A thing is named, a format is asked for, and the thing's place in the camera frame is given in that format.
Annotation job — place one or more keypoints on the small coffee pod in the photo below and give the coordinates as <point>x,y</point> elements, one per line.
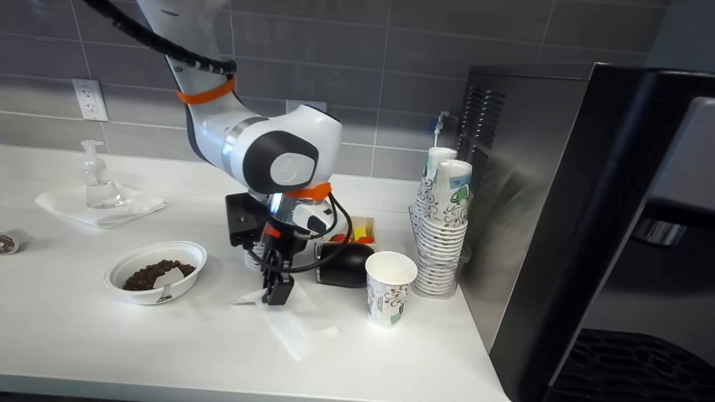
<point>12,242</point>

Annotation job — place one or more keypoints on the clear glass bottle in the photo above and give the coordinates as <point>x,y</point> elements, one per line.
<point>102,191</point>

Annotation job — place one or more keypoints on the single printed paper cup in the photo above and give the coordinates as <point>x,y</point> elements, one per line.
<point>389,292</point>

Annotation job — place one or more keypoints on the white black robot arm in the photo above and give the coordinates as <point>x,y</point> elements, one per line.
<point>225,135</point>

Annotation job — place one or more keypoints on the black tray with packets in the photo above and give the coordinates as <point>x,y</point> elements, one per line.
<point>350,268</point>

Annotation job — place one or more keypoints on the stainless steel appliance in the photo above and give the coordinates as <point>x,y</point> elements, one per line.
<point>521,185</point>

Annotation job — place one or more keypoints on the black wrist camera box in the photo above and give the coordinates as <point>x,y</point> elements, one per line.
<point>243,217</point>

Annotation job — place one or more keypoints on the black beverage machine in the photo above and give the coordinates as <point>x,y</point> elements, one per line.
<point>596,246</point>

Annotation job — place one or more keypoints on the tall stack of paper cups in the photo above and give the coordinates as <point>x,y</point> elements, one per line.
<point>443,237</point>

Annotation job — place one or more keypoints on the white soap bottle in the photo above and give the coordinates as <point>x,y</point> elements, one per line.
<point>437,160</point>

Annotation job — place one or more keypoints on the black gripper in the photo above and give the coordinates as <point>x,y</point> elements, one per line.
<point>277,248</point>

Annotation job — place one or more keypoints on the white bowl with coffee grounds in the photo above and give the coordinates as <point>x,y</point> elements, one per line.
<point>136,265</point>

